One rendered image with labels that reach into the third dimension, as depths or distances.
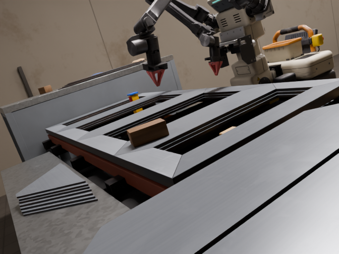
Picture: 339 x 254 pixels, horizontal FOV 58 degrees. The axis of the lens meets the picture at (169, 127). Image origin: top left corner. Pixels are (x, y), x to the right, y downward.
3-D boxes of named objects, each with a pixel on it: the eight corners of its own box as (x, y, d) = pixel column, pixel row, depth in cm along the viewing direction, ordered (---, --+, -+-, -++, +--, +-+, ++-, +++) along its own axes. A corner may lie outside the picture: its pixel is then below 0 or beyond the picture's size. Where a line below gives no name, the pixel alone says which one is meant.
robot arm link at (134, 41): (150, 15, 119) (140, 26, 126) (125, 20, 112) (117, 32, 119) (163, 43, 119) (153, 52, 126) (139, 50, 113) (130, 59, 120)
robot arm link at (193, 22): (156, -17, 172) (147, 0, 178) (152, -18, 167) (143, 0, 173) (216, 28, 167) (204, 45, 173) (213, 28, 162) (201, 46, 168)
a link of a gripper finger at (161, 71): (154, 89, 126) (150, 67, 122) (146, 86, 132) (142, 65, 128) (167, 84, 129) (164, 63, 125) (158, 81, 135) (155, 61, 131)
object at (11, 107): (4, 114, 187) (2, 108, 186) (0, 112, 238) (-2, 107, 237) (173, 59, 248) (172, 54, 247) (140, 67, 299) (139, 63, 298)
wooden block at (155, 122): (134, 147, 94) (129, 133, 93) (130, 143, 100) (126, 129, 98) (169, 134, 97) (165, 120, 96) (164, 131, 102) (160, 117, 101)
